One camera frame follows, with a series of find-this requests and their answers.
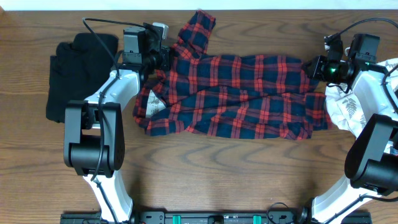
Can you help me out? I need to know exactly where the red navy plaid shirt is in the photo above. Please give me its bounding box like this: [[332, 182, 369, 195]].
[[132, 11, 333, 140]]

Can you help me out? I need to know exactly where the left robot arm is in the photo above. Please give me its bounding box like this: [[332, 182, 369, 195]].
[[60, 22, 170, 223]]

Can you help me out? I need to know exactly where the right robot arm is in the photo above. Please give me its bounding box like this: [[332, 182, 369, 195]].
[[297, 34, 397, 223]]

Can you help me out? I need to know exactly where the white fern print cloth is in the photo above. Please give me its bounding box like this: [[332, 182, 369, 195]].
[[325, 58, 397, 137]]

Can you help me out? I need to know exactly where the black folded garment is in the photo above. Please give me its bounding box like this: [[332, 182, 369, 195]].
[[46, 33, 119, 123]]

